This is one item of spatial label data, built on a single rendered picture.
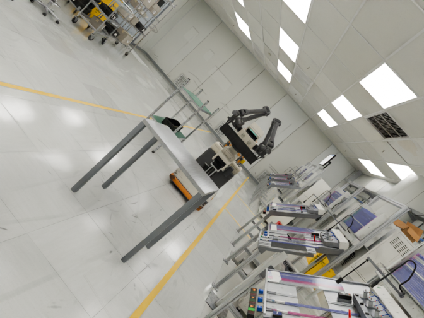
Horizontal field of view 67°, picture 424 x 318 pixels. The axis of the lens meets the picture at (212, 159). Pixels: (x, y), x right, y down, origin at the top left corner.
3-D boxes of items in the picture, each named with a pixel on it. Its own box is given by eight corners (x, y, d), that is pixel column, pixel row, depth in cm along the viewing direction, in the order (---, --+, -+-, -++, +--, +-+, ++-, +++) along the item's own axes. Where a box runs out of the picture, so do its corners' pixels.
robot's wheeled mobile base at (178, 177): (180, 171, 500) (192, 161, 496) (206, 203, 495) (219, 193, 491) (166, 176, 434) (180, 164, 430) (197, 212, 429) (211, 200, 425)
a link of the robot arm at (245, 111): (269, 115, 407) (266, 107, 410) (271, 113, 402) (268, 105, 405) (240, 117, 388) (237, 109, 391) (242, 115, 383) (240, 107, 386)
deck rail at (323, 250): (267, 246, 316) (267, 240, 316) (267, 245, 318) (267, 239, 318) (343, 256, 303) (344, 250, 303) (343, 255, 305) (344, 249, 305)
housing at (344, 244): (338, 255, 306) (340, 241, 305) (329, 241, 354) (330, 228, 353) (347, 257, 304) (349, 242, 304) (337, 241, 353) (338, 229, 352)
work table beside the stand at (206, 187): (103, 185, 289) (168, 125, 276) (149, 248, 277) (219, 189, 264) (70, 188, 246) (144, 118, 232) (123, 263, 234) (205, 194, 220)
